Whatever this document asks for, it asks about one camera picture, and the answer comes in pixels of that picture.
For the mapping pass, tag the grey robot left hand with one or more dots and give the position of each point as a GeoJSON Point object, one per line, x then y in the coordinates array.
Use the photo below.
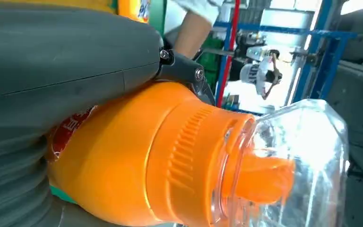
{"type": "Point", "coordinates": [59, 56]}

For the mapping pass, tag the orange drink bottle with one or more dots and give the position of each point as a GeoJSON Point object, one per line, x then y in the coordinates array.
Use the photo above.
{"type": "Point", "coordinates": [134, 9]}
{"type": "Point", "coordinates": [122, 163]}

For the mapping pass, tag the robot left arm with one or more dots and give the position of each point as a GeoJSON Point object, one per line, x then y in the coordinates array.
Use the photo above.
{"type": "Point", "coordinates": [9, 188]}

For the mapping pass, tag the yellow sheet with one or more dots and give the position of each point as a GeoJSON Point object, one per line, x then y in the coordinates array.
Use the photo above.
{"type": "Point", "coordinates": [75, 3]}

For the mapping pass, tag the person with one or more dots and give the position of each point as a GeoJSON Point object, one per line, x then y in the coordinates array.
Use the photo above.
{"type": "Point", "coordinates": [253, 73]}
{"type": "Point", "coordinates": [200, 7]}

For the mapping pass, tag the green crate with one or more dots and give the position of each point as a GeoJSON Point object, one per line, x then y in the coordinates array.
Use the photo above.
{"type": "Point", "coordinates": [211, 62]}

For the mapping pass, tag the red pole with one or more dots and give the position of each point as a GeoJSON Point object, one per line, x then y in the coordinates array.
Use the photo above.
{"type": "Point", "coordinates": [230, 53]}

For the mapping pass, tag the blue metal frame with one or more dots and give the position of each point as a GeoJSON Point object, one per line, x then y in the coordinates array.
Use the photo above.
{"type": "Point", "coordinates": [331, 56]}

